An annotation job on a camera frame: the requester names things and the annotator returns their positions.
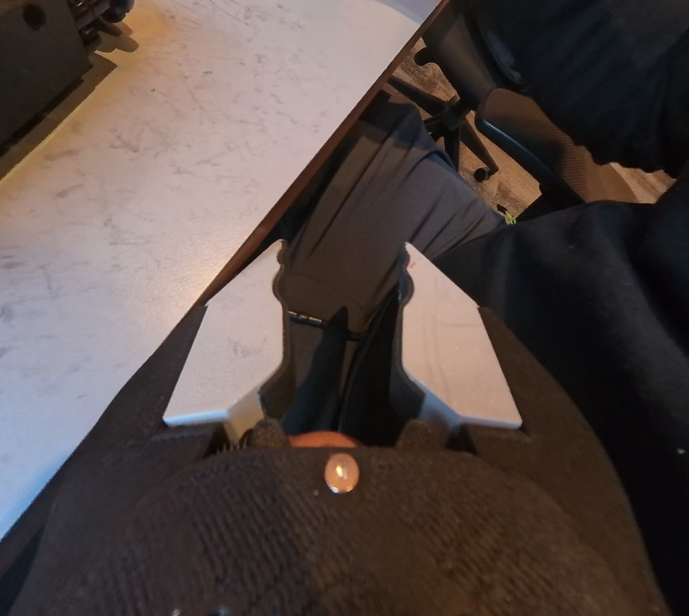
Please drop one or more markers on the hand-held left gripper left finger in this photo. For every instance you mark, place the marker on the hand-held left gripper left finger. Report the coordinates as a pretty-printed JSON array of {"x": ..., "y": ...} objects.
[{"x": 231, "y": 347}]

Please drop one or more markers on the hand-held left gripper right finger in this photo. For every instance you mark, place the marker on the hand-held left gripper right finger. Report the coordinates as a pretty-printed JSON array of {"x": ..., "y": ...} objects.
[{"x": 457, "y": 352}]

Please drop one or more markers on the person's right forearm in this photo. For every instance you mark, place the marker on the person's right forearm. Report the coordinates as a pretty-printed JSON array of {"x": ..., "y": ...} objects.
[{"x": 592, "y": 34}]

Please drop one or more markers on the person's grey trouser leg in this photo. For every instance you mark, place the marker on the person's grey trouser leg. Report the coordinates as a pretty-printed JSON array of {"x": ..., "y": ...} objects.
[{"x": 366, "y": 207}]

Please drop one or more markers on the black mesh office chair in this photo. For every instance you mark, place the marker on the black mesh office chair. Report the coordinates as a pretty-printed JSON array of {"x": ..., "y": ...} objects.
[{"x": 527, "y": 126}]

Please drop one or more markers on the yellow black toy brick vehicle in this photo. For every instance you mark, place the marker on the yellow black toy brick vehicle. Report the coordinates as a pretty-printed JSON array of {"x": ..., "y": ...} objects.
[{"x": 32, "y": 50}]

